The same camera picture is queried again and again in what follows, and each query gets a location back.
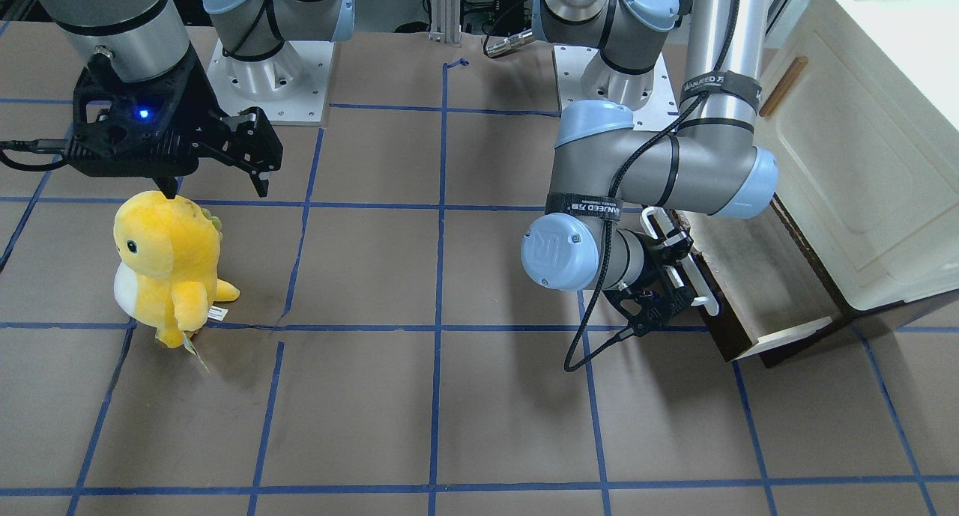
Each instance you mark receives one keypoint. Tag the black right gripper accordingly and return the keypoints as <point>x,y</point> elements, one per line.
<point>204,101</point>

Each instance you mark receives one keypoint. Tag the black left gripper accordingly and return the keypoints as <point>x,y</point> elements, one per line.
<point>653,271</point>

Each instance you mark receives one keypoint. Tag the white plastic drawer handle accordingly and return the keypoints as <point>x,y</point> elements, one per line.
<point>672,247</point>

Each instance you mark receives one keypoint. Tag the dark brown wooden drawer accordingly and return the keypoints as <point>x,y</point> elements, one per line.
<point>774,297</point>

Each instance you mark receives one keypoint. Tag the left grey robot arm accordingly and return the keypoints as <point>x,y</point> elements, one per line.
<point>703,161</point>

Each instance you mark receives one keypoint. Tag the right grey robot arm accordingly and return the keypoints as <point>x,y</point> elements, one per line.
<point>145,38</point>

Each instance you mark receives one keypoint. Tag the yellow plush dinosaur toy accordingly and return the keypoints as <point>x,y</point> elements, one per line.
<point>168,277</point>

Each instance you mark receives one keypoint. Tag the cream white cabinet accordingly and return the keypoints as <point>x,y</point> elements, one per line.
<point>866,142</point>

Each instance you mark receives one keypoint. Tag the brown wooden cabinet handle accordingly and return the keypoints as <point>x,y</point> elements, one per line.
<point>783,86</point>

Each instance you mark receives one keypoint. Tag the silver cable connector plug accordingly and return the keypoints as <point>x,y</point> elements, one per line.
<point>509,44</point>

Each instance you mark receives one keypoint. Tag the aluminium frame post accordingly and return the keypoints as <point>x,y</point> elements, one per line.
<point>445,25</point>

